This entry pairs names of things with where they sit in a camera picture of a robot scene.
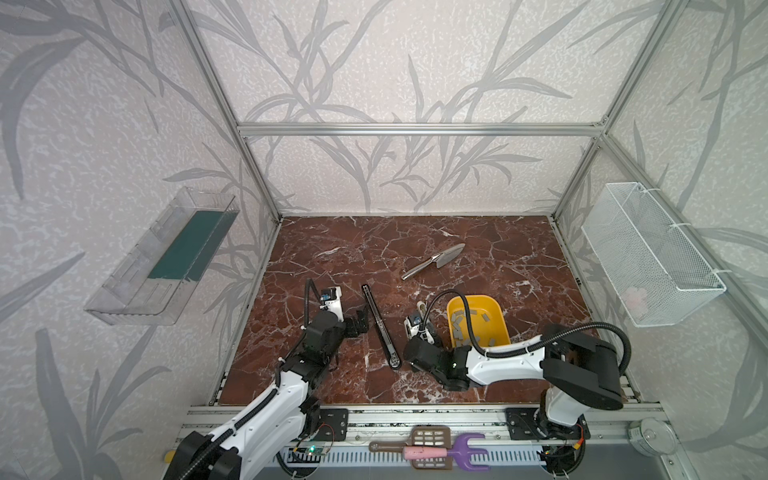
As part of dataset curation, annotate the black stapler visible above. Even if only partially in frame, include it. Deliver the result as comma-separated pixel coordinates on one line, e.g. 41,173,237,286
361,284,402,370

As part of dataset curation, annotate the yellow plastic tray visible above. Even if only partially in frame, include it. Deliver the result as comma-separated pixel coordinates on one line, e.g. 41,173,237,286
447,295,510,349

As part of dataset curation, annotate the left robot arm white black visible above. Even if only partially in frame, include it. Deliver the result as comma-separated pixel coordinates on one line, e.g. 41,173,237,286
164,307,370,479

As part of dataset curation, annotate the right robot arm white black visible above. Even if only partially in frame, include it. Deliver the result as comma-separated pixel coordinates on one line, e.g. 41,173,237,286
403,289,632,440

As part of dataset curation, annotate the brown toy spatula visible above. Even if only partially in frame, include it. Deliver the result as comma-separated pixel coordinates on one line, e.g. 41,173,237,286
368,426,453,470

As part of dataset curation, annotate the silver metal trowel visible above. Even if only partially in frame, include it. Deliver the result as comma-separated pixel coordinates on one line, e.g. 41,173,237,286
401,243,465,281

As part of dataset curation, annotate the green sponge in bin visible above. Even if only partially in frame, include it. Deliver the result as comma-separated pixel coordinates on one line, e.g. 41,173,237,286
148,210,238,282

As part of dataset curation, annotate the pink object in basket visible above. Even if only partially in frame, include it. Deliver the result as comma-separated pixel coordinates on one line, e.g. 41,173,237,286
622,287,649,317

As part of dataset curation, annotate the round metal tin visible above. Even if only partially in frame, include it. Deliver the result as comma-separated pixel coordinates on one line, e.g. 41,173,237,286
627,418,678,457

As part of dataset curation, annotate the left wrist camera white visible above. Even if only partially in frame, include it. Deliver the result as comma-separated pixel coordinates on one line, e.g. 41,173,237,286
319,286,344,322

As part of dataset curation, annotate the purple toy rake pink handle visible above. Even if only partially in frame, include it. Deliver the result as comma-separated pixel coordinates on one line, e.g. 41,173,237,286
402,433,491,472

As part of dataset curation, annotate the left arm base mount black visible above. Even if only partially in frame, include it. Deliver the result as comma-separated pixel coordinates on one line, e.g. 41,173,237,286
300,407,350,442

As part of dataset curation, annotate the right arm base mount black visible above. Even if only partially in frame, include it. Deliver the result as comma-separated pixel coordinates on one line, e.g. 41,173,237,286
504,407,591,442

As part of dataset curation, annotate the clear plastic wall bin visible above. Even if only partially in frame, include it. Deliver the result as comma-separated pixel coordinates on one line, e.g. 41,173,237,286
84,187,240,326

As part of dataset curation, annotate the white wire mesh basket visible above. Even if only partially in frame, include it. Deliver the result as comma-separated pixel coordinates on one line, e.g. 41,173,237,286
582,182,727,328

